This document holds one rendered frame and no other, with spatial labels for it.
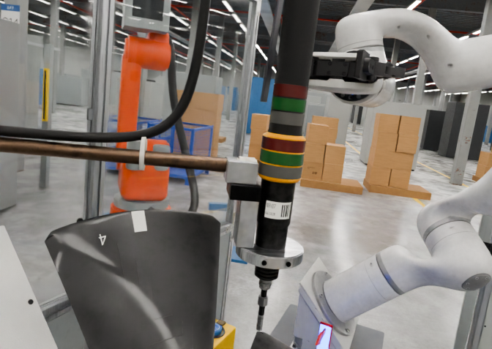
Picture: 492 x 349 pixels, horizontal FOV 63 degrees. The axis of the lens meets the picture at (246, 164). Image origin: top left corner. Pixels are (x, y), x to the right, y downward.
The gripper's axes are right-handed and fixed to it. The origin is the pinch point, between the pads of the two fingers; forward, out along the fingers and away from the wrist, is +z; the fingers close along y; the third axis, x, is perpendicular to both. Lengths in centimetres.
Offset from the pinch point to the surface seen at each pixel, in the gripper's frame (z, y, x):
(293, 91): 11.4, -0.9, -4.0
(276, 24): 10.3, 2.1, 2.2
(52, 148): 22.9, 17.3, -11.4
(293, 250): 9.8, -2.3, -19.8
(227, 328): -29, 24, -57
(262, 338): -13.3, 8.9, -45.7
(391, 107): -1207, 154, 22
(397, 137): -807, 80, -46
